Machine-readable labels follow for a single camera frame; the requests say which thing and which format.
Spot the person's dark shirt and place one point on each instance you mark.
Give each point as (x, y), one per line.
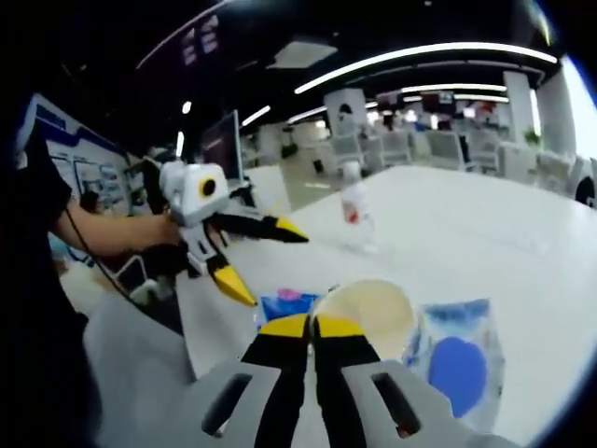
(42, 326)

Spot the blue tissue pack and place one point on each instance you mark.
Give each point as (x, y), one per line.
(284, 308)

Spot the ceiling air vent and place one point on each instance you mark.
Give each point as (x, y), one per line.
(303, 55)

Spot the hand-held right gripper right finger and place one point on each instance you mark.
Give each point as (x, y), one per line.
(345, 373)

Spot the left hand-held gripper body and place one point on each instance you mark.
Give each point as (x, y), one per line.
(191, 196)

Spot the clear plastic water bottle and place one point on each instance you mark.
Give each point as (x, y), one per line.
(356, 210)

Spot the person's left hand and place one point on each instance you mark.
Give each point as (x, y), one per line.
(165, 231)

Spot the black office chair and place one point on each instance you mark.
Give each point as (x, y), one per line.
(585, 191)

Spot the clear bag with blue disc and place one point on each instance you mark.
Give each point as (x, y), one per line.
(457, 364)

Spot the purple hanging sign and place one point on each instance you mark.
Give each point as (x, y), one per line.
(210, 33)
(188, 46)

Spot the blue white display board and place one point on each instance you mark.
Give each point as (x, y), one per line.
(93, 158)

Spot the white paper cup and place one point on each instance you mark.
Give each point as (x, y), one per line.
(368, 308)

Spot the dark computer monitor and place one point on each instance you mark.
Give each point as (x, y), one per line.
(221, 144)

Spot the long ceiling light strip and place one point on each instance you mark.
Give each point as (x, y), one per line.
(466, 46)

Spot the green potted plant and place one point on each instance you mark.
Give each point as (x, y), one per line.
(531, 137)

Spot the grey chair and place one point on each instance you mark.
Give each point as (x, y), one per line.
(140, 373)

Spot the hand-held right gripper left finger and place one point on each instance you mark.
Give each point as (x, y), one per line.
(280, 373)

